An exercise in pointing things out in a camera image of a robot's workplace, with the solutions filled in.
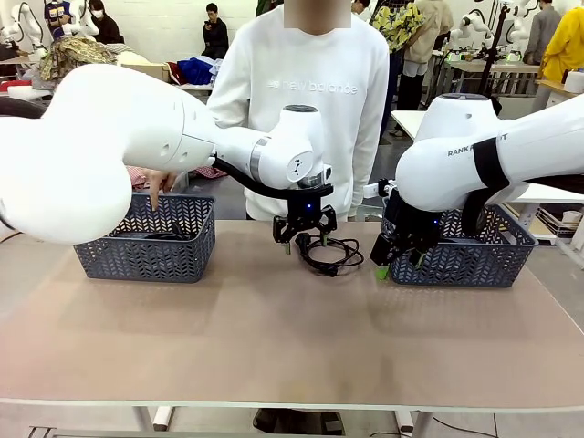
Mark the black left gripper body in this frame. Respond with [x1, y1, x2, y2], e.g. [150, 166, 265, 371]
[286, 184, 333, 229]

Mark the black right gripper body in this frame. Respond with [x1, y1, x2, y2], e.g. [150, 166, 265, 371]
[384, 191, 442, 250]

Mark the black power cable with plug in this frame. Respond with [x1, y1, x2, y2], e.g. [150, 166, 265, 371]
[136, 221, 189, 243]
[294, 231, 365, 278]

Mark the person's left forearm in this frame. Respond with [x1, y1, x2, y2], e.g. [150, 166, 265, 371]
[349, 122, 390, 220]

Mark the person's right hand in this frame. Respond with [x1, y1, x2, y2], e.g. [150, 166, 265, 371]
[144, 169, 180, 212]

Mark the grey plastic lattice basket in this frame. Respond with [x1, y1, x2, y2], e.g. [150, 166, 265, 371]
[381, 203, 540, 289]
[72, 193, 217, 284]

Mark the white background table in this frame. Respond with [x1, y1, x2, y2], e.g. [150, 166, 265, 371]
[391, 109, 433, 143]

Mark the person in white sweatshirt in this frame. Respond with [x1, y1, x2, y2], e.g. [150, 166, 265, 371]
[207, 4, 391, 224]

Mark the pink cloth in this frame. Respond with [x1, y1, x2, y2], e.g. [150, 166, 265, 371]
[127, 166, 151, 191]

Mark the white table leg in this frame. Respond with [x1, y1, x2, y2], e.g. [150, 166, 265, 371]
[394, 408, 433, 434]
[131, 405, 177, 433]

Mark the blue cloth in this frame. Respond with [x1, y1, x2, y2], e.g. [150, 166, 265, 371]
[175, 57, 224, 86]

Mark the person in beige jacket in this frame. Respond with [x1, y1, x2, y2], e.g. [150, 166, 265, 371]
[403, 0, 455, 110]

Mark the person in floral shirt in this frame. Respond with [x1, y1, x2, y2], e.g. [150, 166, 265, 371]
[371, 0, 412, 115]

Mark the black tripod pole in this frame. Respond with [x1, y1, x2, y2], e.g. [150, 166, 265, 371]
[476, 2, 510, 99]

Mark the seated man in black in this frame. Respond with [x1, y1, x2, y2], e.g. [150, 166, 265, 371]
[202, 2, 231, 60]

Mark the cardboard box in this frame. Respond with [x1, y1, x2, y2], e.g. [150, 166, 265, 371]
[122, 62, 172, 86]

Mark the person in grey shirt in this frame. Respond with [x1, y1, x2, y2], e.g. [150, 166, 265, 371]
[522, 0, 563, 65]

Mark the person in yellow jacket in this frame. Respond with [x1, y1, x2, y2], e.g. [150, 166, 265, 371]
[537, 6, 584, 109]

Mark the masked person in black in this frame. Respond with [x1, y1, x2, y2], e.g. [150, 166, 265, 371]
[89, 0, 125, 46]

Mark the patterned clothes pile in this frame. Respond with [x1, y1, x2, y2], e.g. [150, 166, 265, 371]
[38, 36, 120, 78]

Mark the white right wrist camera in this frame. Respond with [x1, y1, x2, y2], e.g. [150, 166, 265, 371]
[362, 178, 399, 198]

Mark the black corrugated cable hose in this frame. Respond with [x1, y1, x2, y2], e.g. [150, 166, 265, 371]
[209, 154, 334, 201]

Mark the black strapped cable hose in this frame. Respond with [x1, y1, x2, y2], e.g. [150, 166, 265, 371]
[460, 136, 533, 236]

